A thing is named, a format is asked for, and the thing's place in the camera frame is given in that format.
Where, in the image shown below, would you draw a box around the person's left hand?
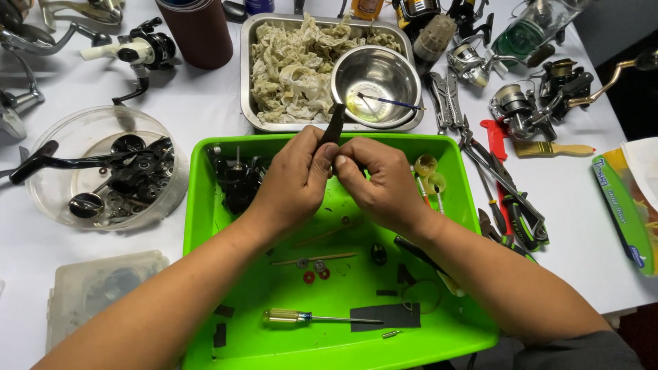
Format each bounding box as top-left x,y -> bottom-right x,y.
246,125 -> 340,233

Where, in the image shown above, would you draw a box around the person's right hand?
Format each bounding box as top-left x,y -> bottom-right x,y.
332,137 -> 434,235

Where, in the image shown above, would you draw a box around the black reel handle knob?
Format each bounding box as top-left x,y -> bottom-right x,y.
318,102 -> 348,151

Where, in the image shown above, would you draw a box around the yellow translucent tape rolls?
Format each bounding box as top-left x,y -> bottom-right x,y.
413,153 -> 447,195

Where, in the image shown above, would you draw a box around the black reel body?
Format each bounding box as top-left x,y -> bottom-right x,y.
208,146 -> 271,215

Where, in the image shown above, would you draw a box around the thin wooden stick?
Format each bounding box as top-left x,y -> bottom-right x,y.
269,252 -> 358,267
307,220 -> 364,248

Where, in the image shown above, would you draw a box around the thin blue paint brush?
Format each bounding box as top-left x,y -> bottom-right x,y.
356,92 -> 428,112

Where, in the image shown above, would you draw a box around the heap of stained rags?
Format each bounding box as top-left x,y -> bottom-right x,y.
250,12 -> 403,124

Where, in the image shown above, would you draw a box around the steel multi-tool pliers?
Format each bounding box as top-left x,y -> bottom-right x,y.
425,69 -> 466,136

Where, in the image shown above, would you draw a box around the rectangular steel tray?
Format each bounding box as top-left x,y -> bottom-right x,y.
240,12 -> 425,134

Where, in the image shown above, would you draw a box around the red plastic caliper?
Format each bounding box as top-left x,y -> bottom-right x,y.
480,119 -> 515,238

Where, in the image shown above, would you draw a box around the round steel bowl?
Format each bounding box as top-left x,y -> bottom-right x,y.
330,45 -> 423,130

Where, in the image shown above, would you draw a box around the black sandpaper sheet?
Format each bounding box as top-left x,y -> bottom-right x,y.
350,303 -> 422,333

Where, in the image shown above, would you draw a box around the small silver spinning reel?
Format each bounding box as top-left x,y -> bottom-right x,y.
446,34 -> 556,88

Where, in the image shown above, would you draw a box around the silver and black spinning reel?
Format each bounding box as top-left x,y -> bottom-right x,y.
488,82 -> 559,143

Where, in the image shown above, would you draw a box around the grey reel spool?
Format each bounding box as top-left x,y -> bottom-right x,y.
412,13 -> 459,65

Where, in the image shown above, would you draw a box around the heap of small reel parts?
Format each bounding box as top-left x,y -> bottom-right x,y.
68,134 -> 176,228

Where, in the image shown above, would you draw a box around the green plastic tray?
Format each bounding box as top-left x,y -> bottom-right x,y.
182,133 -> 500,370

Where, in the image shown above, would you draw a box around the brown sandpaper roll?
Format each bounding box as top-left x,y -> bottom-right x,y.
155,0 -> 235,71

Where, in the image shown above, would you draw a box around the small black case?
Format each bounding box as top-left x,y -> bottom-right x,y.
222,0 -> 249,24

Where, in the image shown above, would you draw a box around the yellow and black reel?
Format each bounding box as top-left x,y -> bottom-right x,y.
393,0 -> 443,32

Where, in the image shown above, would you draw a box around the orange bottle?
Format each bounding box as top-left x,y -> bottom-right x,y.
351,0 -> 386,22

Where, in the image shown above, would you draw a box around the black and white spinning reel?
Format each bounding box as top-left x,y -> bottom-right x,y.
79,16 -> 178,107

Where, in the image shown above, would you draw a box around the translucent plastic box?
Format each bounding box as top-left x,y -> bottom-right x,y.
46,250 -> 171,356

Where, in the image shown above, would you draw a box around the clear round plastic container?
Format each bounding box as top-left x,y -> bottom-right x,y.
24,105 -> 190,231

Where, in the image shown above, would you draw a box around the green tissue packet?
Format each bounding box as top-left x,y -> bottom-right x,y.
590,148 -> 658,279

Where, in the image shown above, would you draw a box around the grey sleeve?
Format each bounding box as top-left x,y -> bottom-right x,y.
513,330 -> 644,370

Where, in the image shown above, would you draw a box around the white paper sheet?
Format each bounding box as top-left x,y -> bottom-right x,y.
619,136 -> 658,212

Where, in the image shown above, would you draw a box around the gold spinning reel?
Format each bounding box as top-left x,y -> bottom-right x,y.
38,0 -> 126,32

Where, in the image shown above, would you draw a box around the large silver spinning reel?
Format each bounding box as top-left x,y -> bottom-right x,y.
0,20 -> 113,140

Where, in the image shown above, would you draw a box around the black handled brush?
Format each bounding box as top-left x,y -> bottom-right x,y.
393,235 -> 466,298

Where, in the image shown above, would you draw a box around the black handled screwdriver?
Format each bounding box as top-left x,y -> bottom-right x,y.
472,159 -> 509,235

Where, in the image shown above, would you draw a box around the green handled cutting pliers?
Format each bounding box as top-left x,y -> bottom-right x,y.
476,208 -> 538,264

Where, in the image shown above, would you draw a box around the thin wire ring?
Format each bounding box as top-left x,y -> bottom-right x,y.
400,279 -> 443,315

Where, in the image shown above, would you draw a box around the green handled long-nose pliers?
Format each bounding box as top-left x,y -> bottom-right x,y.
459,115 -> 550,253

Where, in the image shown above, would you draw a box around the yellow handled screwdriver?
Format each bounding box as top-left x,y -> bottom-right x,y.
261,308 -> 386,326

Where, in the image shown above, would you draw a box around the wooden handled flat brush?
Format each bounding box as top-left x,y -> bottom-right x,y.
512,139 -> 597,158

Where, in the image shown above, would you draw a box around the black reel with gold handle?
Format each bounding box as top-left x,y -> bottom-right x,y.
537,48 -> 658,122

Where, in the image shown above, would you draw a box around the long black reel handle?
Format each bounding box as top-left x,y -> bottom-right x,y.
9,139 -> 173,186

